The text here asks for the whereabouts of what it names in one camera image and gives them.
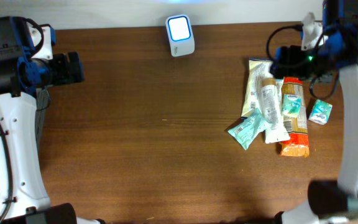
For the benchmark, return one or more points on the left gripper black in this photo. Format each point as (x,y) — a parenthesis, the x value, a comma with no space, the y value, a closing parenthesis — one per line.
(66,75)

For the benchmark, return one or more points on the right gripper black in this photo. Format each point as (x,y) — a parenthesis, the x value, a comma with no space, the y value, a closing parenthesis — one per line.
(284,65)

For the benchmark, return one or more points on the yellow blue-edged snack bag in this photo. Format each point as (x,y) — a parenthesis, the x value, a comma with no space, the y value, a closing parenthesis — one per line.
(258,70)

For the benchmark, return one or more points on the small teal tissue pack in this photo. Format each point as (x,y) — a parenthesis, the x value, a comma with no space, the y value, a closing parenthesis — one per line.
(291,105)

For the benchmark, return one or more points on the white cream tube gold cap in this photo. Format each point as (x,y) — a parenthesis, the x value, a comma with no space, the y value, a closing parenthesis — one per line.
(271,112)

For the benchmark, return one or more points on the teal wet wipes pack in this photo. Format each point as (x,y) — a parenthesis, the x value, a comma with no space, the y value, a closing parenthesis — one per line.
(245,132)

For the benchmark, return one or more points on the orange spaghetti pasta package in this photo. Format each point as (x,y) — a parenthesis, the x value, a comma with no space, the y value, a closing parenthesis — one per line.
(298,144)

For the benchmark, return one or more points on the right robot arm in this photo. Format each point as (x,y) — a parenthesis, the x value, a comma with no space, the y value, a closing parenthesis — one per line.
(333,50)

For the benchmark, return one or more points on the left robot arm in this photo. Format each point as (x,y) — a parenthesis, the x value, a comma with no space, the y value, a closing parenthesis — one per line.
(27,64)

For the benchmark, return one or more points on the white barcode scanner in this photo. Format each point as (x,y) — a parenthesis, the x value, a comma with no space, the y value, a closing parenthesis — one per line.
(180,35)

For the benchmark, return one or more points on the grey plastic mesh basket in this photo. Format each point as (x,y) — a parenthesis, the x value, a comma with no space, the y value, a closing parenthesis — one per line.
(40,118)

